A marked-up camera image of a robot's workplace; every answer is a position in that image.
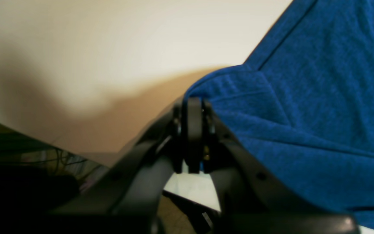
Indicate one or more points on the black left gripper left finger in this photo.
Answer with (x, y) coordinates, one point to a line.
(125, 200)

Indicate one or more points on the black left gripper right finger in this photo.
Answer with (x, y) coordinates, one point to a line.
(252, 199)

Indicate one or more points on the blue t-shirt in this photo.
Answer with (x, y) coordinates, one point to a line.
(303, 103)

